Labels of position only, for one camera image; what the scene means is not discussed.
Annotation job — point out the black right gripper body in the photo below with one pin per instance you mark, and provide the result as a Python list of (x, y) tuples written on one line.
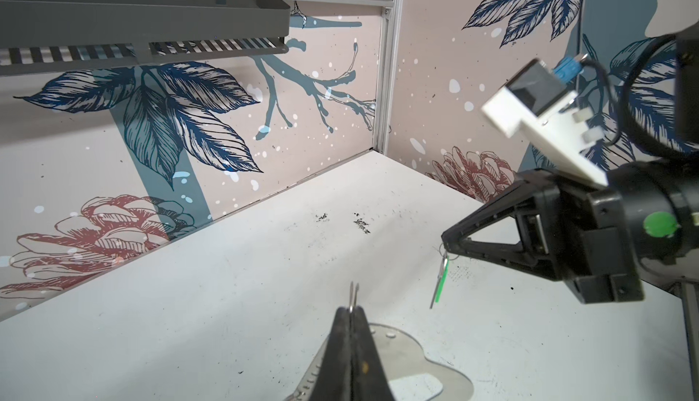
[(574, 233)]

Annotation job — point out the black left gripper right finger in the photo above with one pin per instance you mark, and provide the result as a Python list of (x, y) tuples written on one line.
[(368, 379)]

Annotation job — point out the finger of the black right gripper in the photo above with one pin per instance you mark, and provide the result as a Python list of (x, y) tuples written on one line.
[(519, 257), (531, 202)]

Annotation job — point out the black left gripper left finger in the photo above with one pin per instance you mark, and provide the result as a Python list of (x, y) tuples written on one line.
[(334, 378)]

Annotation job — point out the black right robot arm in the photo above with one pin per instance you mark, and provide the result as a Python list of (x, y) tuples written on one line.
[(659, 198)]

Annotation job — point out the silver keyring on holder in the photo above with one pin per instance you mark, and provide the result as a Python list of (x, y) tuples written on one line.
[(353, 296)]

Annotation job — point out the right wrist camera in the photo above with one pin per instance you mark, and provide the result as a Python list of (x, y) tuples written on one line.
[(538, 103)]

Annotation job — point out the black wall basket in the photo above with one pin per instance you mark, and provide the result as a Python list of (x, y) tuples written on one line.
[(39, 36)]

